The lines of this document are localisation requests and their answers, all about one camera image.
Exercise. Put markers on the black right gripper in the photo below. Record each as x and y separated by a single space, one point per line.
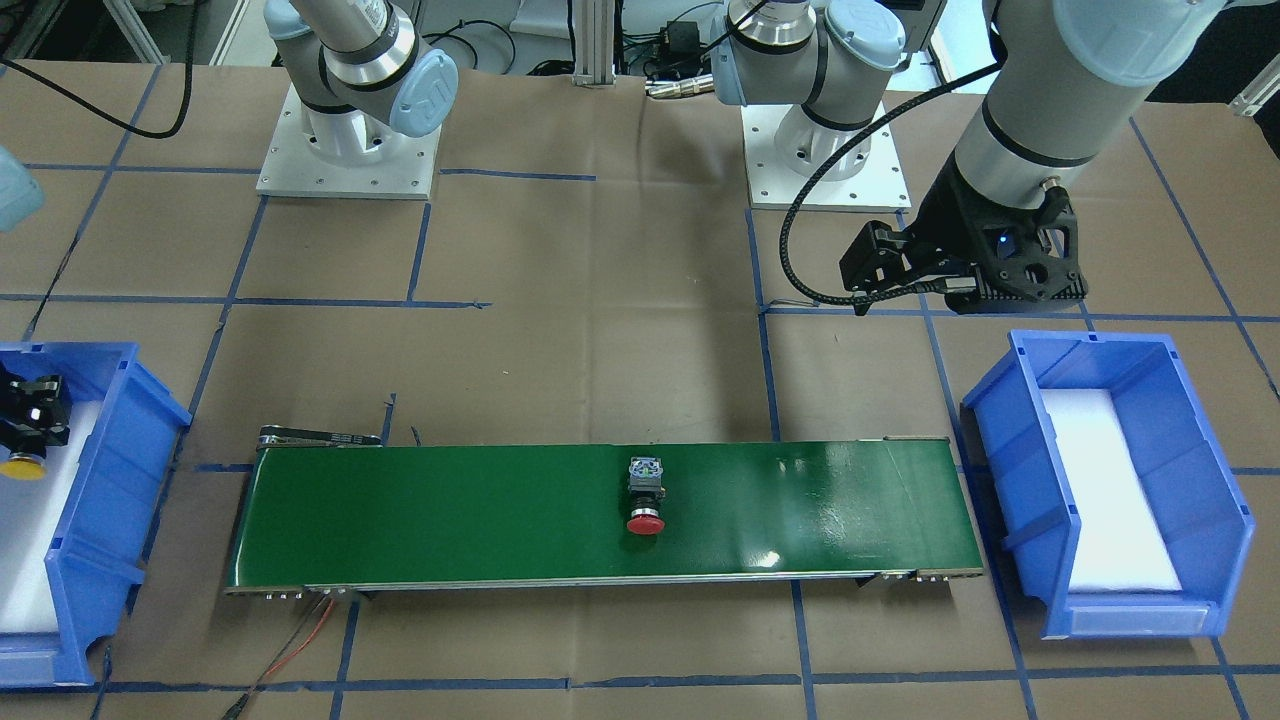
33 413

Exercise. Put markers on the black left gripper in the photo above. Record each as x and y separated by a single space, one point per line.
951 221

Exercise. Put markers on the red mushroom push button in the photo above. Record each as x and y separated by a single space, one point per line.
645 492

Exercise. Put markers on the yellow mushroom push button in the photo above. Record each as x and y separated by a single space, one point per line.
24 467

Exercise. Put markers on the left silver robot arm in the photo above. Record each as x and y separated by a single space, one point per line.
1065 77

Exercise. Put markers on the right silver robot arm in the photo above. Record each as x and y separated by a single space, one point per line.
196 208

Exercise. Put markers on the white foam pad bin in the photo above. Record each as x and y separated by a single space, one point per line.
1120 548
30 513

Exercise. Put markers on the blue plastic bin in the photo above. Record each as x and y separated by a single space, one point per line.
1198 506
88 438

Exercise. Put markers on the green conveyor belt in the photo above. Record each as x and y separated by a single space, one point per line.
484 517

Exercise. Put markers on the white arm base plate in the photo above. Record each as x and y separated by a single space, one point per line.
783 148
315 155

